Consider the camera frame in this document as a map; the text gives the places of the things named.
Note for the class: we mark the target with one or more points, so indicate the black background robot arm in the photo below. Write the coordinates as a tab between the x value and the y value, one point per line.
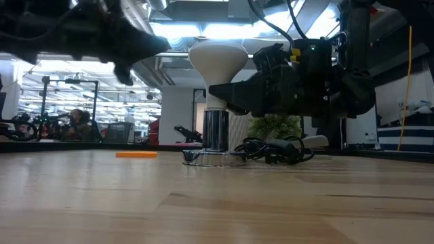
190	135

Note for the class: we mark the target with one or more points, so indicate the black mesh chair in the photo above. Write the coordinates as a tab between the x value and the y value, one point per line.
117	133

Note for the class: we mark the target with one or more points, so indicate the LED light bar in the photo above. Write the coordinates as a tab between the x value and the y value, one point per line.
176	54

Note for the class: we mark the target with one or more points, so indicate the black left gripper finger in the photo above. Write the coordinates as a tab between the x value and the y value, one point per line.
123	74
139	44

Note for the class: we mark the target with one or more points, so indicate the blue white striped box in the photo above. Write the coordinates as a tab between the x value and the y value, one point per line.
417	139

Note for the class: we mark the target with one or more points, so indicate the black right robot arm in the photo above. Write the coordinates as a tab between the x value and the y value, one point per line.
356	88

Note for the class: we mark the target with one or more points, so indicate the orange sticky note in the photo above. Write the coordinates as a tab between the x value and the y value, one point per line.
135	154

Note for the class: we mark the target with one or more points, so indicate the chrome lamp socket base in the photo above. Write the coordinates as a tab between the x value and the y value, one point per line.
215	132

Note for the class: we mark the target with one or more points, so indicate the grey rectangular block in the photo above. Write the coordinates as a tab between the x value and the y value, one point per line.
317	140

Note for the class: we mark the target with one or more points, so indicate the black doorway frame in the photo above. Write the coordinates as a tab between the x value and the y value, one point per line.
194	108

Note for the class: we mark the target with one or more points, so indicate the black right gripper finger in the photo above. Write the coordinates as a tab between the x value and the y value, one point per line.
244	93
237	110

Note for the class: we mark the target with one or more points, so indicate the green artificial plant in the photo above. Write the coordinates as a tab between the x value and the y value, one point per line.
274	127

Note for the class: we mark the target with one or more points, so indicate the black camera rig frame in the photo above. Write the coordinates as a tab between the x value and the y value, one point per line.
95	108

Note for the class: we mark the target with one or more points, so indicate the black aluminium table frame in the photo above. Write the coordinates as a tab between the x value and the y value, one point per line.
68	146

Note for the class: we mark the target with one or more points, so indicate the red object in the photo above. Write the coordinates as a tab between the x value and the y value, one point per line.
154	132

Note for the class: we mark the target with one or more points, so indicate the person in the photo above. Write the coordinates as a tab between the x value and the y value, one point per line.
79	125

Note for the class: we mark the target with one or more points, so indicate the white reflector lightbulb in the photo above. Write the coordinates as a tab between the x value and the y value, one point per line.
217	61

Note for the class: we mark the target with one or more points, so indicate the white screen monitor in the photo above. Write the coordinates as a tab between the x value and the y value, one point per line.
361	132

